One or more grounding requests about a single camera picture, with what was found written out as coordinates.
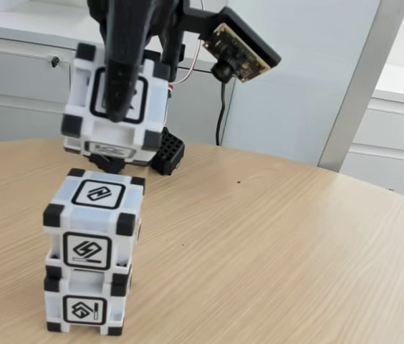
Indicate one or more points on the black perforated clamp block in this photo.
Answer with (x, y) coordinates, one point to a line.
(168, 154)

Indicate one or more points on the dark cabinet lock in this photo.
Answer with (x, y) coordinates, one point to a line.
(55, 61)

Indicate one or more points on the grey pillar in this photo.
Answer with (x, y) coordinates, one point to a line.
(359, 89)

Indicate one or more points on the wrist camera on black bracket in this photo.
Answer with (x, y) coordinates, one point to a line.
(238, 53)

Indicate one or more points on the white cube lightning symbol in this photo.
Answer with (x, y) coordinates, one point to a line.
(98, 193)

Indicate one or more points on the white cube stacked-squares symbol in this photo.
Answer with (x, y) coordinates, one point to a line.
(84, 310)

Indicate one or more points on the white cube paperclip symbol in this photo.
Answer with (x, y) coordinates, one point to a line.
(152, 104)

